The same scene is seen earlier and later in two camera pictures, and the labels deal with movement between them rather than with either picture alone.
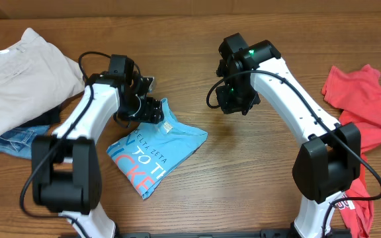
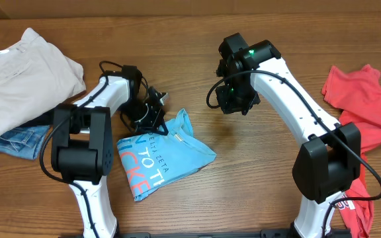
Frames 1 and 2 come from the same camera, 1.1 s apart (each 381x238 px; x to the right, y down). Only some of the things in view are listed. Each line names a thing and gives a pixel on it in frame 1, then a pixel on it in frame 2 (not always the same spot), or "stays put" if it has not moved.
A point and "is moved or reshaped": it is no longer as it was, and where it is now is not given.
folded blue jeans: (17, 141) stays put
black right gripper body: (240, 97) stays put
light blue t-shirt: (148, 151) is moved or reshaped
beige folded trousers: (25, 81) stays put
